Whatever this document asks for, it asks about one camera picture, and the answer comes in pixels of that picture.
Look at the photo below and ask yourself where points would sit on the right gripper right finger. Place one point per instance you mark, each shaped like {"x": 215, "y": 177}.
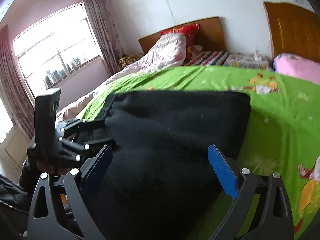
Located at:
{"x": 273, "y": 216}

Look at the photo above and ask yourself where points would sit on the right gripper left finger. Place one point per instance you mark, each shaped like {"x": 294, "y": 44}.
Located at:
{"x": 47, "y": 217}

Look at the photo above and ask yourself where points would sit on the black pants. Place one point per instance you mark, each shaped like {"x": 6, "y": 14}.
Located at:
{"x": 160, "y": 182}

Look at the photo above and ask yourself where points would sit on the left hand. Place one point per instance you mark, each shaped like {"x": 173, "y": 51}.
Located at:
{"x": 33, "y": 168}

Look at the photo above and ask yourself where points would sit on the left pink curtain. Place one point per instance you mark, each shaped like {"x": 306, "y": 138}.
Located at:
{"x": 20, "y": 105}

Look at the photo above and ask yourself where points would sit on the pink curtain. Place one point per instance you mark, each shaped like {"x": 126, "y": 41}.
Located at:
{"x": 105, "y": 31}
{"x": 20, "y": 105}

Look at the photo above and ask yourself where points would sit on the green cartoon bed sheet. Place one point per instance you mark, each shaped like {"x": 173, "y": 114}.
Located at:
{"x": 283, "y": 129}

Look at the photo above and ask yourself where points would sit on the window with bars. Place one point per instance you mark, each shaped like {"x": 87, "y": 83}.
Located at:
{"x": 55, "y": 47}

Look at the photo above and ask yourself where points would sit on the brown plush toy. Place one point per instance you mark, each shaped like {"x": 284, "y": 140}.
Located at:
{"x": 127, "y": 60}

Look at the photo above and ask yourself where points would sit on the pink floral quilt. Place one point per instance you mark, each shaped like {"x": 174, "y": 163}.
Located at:
{"x": 168, "y": 51}

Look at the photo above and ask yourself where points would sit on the pink cartoon pillow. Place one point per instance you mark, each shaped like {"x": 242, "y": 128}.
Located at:
{"x": 298, "y": 67}

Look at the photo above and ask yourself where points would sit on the striped bed sheet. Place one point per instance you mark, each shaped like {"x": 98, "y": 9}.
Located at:
{"x": 209, "y": 58}

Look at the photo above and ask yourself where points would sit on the red pillow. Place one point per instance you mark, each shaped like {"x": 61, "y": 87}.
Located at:
{"x": 190, "y": 32}

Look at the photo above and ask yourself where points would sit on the far wooden headboard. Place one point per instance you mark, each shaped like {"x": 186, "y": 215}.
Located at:
{"x": 210, "y": 35}

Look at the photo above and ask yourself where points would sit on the wooden headboard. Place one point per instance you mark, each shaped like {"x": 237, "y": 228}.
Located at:
{"x": 293, "y": 29}
{"x": 210, "y": 35}

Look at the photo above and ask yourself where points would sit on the near wooden headboard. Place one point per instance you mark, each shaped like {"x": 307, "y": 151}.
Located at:
{"x": 293, "y": 29}

